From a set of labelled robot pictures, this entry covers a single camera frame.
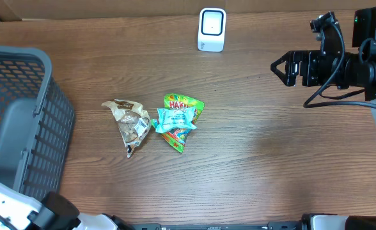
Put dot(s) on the brown cookie bag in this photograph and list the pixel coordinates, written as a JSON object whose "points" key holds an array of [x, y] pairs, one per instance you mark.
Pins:
{"points": [[132, 120]]}

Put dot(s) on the green Haribo candy bag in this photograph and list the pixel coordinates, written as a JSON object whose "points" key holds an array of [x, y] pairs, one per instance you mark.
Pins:
{"points": [[177, 137]]}

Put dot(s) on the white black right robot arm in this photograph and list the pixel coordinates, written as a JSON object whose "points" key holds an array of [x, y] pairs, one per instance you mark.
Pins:
{"points": [[342, 78]]}

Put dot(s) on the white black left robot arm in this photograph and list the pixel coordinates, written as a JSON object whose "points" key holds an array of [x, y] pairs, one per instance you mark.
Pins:
{"points": [[18, 211]]}

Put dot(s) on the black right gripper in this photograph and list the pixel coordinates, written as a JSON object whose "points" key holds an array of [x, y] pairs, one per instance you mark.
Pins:
{"points": [[309, 58]]}

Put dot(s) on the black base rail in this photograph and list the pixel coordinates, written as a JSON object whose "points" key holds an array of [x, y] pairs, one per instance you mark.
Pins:
{"points": [[226, 226]]}

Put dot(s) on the light blue snack packet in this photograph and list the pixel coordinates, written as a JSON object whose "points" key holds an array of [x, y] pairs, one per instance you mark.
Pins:
{"points": [[175, 118]]}

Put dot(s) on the grey plastic mesh basket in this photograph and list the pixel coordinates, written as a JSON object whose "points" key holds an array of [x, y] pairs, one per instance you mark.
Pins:
{"points": [[36, 123]]}

